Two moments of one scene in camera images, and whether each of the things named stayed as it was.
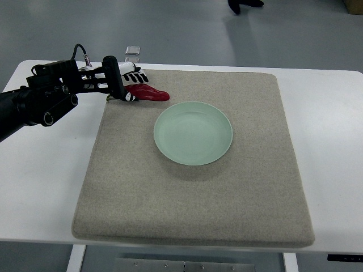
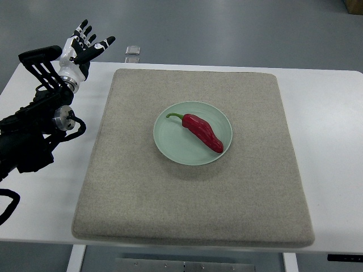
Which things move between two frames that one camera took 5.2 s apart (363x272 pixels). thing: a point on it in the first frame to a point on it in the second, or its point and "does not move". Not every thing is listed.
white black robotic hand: x=129 y=69 to x=75 y=63
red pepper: x=146 y=92 to x=201 y=130
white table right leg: x=290 y=262 does not move
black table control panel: x=354 y=258 does not move
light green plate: x=193 y=133 does not move
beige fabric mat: x=252 y=195 does not move
